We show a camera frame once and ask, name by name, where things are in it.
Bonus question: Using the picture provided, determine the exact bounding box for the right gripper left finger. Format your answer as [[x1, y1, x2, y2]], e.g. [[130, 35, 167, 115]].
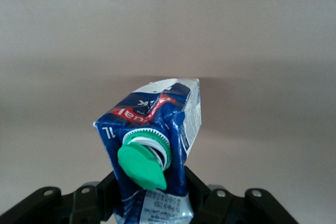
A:
[[0, 171, 122, 224]]

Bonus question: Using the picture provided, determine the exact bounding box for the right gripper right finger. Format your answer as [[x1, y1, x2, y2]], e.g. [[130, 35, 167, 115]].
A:
[[184, 165, 299, 224]]

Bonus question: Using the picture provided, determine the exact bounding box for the blue milk carton green cap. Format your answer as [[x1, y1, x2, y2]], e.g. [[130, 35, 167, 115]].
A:
[[93, 77, 203, 224]]

